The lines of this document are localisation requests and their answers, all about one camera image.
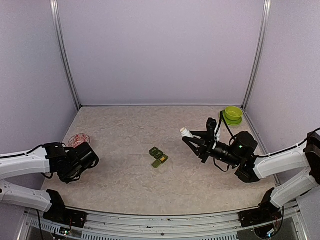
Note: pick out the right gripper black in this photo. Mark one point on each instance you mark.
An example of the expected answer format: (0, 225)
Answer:
(204, 150)

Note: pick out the white pill bottle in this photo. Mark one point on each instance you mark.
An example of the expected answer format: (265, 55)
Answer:
(186, 133)

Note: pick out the green weekly pill organizer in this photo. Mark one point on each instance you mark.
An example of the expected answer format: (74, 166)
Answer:
(159, 156)

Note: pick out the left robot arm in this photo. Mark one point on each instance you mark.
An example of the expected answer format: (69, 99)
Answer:
(49, 159)

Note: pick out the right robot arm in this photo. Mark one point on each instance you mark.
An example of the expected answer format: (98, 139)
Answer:
(251, 168)

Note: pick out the green saucer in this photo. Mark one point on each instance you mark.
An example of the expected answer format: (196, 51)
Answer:
(231, 122)

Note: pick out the green bowl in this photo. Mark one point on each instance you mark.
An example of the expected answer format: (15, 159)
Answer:
(233, 113)

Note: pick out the red patterned white bowl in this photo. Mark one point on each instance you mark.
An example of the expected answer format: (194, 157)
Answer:
(78, 139)

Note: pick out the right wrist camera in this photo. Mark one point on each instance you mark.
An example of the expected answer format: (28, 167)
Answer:
(213, 129)

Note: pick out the right aluminium frame post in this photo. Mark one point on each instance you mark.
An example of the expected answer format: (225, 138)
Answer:
(258, 53)

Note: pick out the aluminium frame post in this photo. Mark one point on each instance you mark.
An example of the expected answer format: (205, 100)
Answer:
(63, 53)
(258, 53)

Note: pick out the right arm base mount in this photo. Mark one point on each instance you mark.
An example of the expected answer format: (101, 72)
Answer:
(258, 216)

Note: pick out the front aluminium rail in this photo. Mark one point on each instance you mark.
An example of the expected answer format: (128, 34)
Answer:
(115, 226)

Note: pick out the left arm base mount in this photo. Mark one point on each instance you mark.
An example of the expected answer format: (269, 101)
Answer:
(66, 216)

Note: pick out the left aluminium frame post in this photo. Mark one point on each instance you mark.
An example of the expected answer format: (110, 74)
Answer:
(63, 53)

